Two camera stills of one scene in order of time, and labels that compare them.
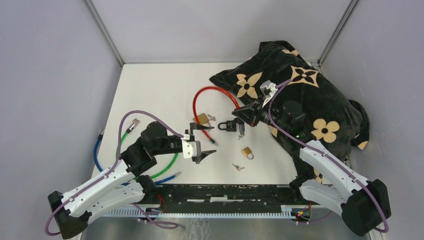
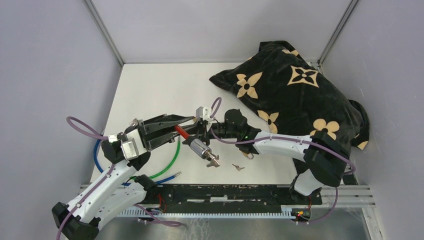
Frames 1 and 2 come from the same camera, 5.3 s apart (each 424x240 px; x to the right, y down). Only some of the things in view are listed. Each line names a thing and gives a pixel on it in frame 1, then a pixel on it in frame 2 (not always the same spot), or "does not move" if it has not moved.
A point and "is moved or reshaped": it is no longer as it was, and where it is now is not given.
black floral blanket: (284, 86) does not move
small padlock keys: (238, 168) does not move
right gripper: (251, 113) → (202, 131)
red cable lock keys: (242, 130) is moved or reshaped
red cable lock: (198, 91) is moved or reshaped
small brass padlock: (247, 151) does not move
